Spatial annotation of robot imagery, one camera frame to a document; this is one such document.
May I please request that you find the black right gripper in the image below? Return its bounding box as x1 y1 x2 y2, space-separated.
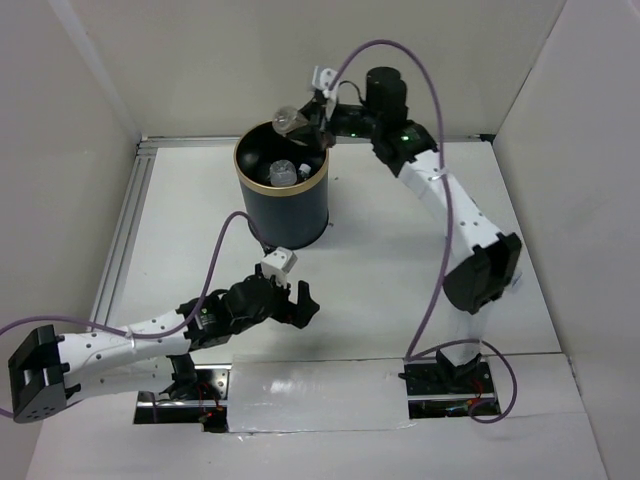
285 97 381 152

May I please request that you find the clear bottle orange cap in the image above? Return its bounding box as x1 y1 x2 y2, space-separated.
272 106 309 136

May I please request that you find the clear jar with metal lid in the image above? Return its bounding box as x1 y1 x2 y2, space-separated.
269 159 298 188

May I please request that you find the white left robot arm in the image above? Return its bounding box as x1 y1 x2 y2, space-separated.
8 268 320 424

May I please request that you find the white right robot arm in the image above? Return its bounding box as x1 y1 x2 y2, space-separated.
272 67 522 392

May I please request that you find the dark blue gold-rimmed bin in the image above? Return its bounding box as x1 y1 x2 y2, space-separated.
234 123 329 250

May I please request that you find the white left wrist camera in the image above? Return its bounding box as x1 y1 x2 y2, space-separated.
260 247 298 274

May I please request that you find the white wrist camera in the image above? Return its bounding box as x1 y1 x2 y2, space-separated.
260 247 298 274
310 65 338 100

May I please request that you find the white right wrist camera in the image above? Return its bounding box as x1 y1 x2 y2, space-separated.
310 65 338 100

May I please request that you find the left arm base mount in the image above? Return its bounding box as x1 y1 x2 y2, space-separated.
133 359 231 434

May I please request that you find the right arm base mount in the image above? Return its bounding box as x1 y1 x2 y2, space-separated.
397 342 501 420

